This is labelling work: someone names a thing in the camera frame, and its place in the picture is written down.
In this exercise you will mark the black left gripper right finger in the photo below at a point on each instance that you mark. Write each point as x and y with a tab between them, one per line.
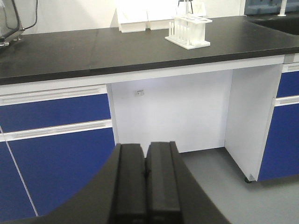
174	196

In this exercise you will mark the white left storage bin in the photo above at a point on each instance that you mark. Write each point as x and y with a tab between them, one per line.
131	15

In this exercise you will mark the blue left cabinet drawers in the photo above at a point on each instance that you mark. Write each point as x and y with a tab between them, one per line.
52	143

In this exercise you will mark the white middle storage bin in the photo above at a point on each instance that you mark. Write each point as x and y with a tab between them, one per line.
160	13

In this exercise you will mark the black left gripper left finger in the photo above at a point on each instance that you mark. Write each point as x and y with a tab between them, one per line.
115	195

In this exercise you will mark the blue pegboard drying rack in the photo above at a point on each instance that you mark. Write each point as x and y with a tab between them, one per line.
253	7

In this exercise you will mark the blue cabinet drawers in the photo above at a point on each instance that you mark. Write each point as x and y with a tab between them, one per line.
281	152
52	143

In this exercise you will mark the black wire tripod stand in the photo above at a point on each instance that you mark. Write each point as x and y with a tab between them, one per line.
184	7

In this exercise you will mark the white lab faucet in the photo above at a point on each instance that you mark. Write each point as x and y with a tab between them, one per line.
282	8

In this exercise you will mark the white test tube rack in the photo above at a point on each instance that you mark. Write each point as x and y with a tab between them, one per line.
188	31

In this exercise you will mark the blue right cabinet drawers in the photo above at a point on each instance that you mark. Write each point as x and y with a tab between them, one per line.
281	152

